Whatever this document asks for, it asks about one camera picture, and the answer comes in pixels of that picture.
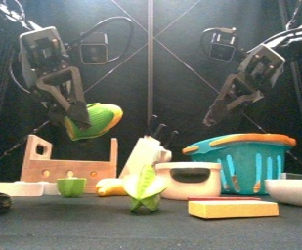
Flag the yellow sponge block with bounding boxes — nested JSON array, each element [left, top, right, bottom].
[[187, 199, 281, 220]]

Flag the black left camera cable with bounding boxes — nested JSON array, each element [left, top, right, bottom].
[[70, 16, 137, 63]]

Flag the small green cup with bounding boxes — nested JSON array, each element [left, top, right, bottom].
[[55, 177, 89, 199]]

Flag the teal basket with orange rim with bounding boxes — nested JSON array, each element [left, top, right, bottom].
[[182, 132, 298, 196]]

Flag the toy corn with green husk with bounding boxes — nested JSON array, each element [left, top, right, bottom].
[[63, 102, 125, 142]]

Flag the wooden toy crate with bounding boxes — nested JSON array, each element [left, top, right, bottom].
[[19, 134, 119, 193]]

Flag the white pot with black handle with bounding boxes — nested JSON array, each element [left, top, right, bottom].
[[154, 161, 223, 201]]

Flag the grey vertical frame pole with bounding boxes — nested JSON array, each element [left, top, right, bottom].
[[147, 0, 154, 122]]

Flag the black right camera cable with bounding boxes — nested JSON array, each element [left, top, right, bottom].
[[199, 26, 229, 50]]

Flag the grey small block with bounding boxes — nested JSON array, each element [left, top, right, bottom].
[[280, 172, 302, 181]]

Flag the white bowl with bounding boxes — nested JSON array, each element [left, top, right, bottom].
[[265, 178, 302, 209]]

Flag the yellow toy banana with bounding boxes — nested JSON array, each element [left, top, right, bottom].
[[94, 177, 130, 197]]

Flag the white flat block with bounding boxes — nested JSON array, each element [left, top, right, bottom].
[[0, 181, 59, 197]]

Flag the red flat strip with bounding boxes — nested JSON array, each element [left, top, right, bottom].
[[186, 195, 264, 202]]

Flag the green toy husk leaves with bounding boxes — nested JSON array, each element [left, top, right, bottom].
[[122, 163, 171, 213]]

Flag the black camera cable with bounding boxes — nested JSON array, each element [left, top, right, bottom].
[[70, 16, 137, 63], [199, 26, 229, 50]]

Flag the black toy knife handle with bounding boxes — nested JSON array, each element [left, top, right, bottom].
[[163, 130, 179, 149], [146, 114, 159, 137], [151, 122, 167, 140]]

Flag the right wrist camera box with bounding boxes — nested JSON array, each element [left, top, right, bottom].
[[209, 27, 238, 63]]

